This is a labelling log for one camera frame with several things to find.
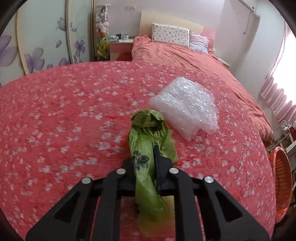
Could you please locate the beige pink headboard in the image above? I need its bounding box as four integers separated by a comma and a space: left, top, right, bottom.
138, 9, 216, 49

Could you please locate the left pink nightstand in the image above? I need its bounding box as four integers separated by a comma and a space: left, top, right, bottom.
109, 39, 133, 61

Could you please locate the red floral tablecloth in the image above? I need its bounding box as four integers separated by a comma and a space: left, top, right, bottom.
1, 62, 275, 237

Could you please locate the white wall air conditioner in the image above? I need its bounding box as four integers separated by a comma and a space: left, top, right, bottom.
239, 0, 258, 14

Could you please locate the green plastic bag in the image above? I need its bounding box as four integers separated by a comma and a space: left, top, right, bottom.
128, 109, 178, 237

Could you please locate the floral white pillow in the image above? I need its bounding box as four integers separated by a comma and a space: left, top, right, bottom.
152, 23, 190, 48

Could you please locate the clear bubble wrap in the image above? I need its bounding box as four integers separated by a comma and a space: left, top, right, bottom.
149, 77, 219, 141

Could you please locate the white wire trolley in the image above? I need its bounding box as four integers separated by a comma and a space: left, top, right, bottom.
272, 120, 295, 149

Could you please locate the red plastic laundry basket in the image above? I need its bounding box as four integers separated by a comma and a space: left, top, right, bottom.
268, 147, 293, 223

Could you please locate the pink window curtain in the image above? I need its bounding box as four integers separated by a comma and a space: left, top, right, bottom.
259, 23, 296, 123

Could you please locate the right pink nightstand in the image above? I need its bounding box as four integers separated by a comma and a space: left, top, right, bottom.
217, 57, 230, 69

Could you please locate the pink nightstand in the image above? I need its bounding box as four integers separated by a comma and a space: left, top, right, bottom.
217, 57, 230, 69
109, 39, 133, 61

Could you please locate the bed with salmon duvet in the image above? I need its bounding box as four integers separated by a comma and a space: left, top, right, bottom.
132, 36, 273, 144

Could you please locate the hanging plush toy organizer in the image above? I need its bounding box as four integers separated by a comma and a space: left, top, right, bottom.
95, 5, 109, 61

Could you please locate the pink striped pillow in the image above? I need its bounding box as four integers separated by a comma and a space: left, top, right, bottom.
189, 32, 210, 54

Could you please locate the sliding wardrobe with flowers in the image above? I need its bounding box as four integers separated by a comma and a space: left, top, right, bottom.
1, 1, 93, 85

